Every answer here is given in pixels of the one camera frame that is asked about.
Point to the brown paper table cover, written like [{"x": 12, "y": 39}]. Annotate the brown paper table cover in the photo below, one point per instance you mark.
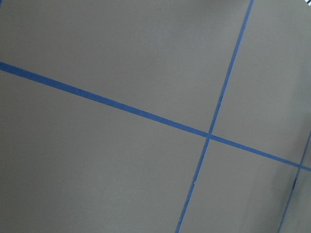
[{"x": 155, "y": 116}]

